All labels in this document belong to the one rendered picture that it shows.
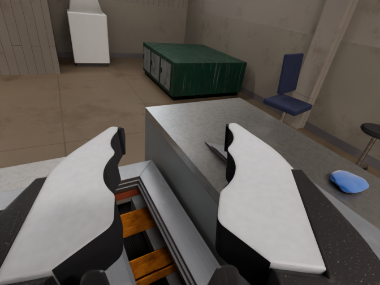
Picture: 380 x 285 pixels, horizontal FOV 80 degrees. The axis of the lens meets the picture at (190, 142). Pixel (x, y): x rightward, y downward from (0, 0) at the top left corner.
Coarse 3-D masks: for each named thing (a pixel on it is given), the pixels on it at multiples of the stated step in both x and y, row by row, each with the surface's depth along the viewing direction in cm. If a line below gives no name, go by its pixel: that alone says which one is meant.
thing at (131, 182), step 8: (120, 184) 94; (128, 184) 95; (136, 184) 97; (144, 192) 92; (144, 200) 91; (152, 200) 86; (152, 208) 85; (152, 216) 85; (160, 216) 81; (160, 224) 80; (160, 232) 79; (168, 232) 76; (168, 240) 75; (168, 248) 75; (176, 248) 72; (176, 256) 71; (128, 264) 68; (176, 264) 70; (184, 264) 68; (184, 272) 67; (184, 280) 66; (192, 280) 65
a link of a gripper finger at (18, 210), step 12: (36, 180) 8; (24, 192) 8; (36, 192) 8; (12, 204) 7; (24, 204) 7; (0, 216) 7; (12, 216) 7; (24, 216) 7; (0, 228) 7; (12, 228) 7; (0, 240) 6; (12, 240) 6; (0, 252) 6; (0, 264) 6
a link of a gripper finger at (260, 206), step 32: (256, 160) 9; (224, 192) 8; (256, 192) 8; (288, 192) 8; (224, 224) 6; (256, 224) 6; (288, 224) 6; (224, 256) 7; (256, 256) 6; (288, 256) 6; (320, 256) 6
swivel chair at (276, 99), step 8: (288, 56) 283; (296, 56) 296; (288, 64) 290; (296, 64) 304; (288, 72) 297; (296, 72) 311; (280, 80) 298; (288, 80) 304; (296, 80) 319; (280, 88) 301; (288, 88) 312; (272, 96) 316; (280, 96) 319; (288, 96) 323; (272, 104) 298; (280, 104) 291; (288, 104) 295; (296, 104) 298; (304, 104) 302; (288, 112) 284; (296, 112) 278; (280, 120) 318
